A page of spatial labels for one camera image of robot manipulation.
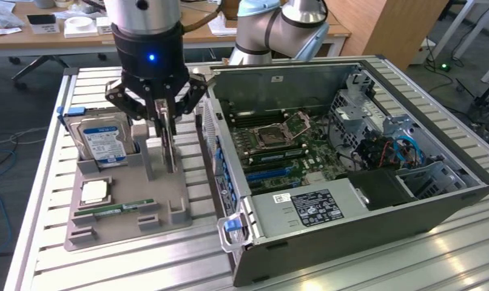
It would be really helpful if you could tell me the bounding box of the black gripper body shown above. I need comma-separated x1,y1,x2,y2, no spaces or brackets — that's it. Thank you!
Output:
111,25,189,101

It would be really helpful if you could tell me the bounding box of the black graphics card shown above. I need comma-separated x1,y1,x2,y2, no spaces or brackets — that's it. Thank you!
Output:
154,98,178,175

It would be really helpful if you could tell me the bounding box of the hard disk with blue caddy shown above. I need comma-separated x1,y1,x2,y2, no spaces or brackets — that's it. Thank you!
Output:
57,104,139,167

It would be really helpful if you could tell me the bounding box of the plain white box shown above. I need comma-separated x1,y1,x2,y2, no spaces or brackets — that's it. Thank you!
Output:
95,16,114,36

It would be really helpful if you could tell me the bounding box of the white flat box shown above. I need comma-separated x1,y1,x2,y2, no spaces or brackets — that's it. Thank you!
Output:
63,22,101,39

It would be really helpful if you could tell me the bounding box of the white paper stack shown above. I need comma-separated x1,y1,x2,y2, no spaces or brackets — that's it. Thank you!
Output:
208,21,240,38

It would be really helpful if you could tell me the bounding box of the white tape roll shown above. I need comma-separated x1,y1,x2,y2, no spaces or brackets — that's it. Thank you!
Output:
65,16,94,30

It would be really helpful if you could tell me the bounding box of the wooden desk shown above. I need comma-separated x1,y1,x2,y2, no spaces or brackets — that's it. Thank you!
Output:
0,0,353,66

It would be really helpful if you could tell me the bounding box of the CPU socket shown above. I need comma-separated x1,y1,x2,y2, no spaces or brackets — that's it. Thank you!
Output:
248,124,294,150

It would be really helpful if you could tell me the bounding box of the black chair base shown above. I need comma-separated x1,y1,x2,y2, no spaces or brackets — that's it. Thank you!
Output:
10,53,73,91

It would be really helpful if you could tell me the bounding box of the brown cardboard box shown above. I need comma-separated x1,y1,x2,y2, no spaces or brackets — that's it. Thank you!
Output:
221,0,241,21

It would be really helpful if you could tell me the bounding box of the white box with black lid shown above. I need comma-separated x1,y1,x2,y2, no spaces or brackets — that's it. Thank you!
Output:
27,14,61,35

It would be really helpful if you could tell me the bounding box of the dark RAM stick with label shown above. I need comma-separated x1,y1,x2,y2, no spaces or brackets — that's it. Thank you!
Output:
249,144,306,163

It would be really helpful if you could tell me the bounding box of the metal socket cover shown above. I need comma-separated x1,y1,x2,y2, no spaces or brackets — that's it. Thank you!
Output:
282,110,316,140

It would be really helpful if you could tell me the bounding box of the silver CPU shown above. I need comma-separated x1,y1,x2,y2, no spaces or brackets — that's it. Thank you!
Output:
82,180,110,204

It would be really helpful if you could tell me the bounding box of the blue expansion slot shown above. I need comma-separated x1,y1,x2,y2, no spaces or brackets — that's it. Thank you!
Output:
244,167,296,183

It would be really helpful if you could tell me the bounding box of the green RAM stick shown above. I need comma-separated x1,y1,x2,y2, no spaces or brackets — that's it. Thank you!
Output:
74,198,155,216

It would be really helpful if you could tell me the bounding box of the green motherboard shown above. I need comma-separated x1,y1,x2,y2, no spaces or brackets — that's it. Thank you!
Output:
228,104,353,195

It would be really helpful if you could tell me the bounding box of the grey metal disk bay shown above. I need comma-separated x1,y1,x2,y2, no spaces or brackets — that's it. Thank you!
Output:
329,71,392,143
396,160,479,201

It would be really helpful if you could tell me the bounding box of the grey plastic bag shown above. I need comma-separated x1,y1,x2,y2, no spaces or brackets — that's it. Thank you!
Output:
0,0,27,28

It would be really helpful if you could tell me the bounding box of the grey parts rack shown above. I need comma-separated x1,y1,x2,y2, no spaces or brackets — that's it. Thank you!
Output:
65,123,196,251

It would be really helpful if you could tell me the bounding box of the silver chipset heatsink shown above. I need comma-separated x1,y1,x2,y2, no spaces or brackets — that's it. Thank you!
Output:
308,173,332,185

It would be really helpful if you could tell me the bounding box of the grey power supply unit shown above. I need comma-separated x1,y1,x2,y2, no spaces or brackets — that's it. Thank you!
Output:
240,178,371,243

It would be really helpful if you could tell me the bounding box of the wooden cabinet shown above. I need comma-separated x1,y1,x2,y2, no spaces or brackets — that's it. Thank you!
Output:
341,0,452,70

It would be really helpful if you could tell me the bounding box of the black fan shroud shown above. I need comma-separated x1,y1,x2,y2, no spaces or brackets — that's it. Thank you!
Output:
346,166,419,212

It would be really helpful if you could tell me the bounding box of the open grey PC case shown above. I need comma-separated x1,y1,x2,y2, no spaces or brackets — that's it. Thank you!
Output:
193,59,489,288

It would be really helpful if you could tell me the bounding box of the black tripod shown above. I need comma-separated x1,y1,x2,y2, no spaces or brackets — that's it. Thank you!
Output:
455,59,489,128

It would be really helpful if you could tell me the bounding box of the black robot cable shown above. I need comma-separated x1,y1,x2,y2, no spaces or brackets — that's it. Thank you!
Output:
182,0,225,33

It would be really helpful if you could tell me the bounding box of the white floor cable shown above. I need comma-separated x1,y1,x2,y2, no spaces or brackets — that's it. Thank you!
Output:
0,126,49,146

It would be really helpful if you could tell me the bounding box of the black wire bundle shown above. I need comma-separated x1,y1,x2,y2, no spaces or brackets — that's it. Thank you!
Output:
336,138,388,170

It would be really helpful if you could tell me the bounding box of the blue disk wire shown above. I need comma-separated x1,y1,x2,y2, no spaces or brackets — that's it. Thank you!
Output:
392,136,427,166

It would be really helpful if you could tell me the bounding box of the white table frame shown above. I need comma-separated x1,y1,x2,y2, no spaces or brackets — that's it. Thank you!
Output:
431,0,489,82

